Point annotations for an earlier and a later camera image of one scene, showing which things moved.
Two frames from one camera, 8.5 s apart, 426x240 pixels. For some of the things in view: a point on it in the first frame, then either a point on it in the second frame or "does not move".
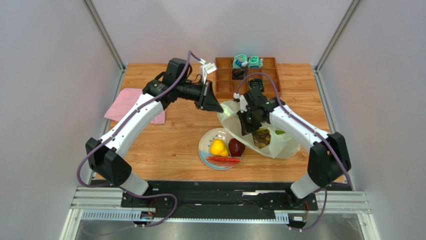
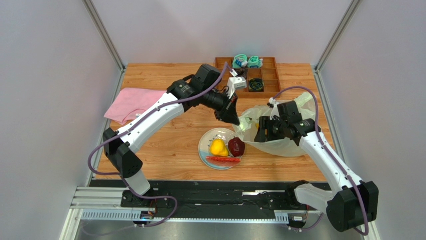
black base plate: x=218 y=200 does not move
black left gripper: x=207 y=100 -> x=228 y=113
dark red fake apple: x=236 y=148 does not move
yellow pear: x=218 y=147 does not move
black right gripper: x=252 y=117 -> x=267 y=129
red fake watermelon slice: x=222 y=161 does not move
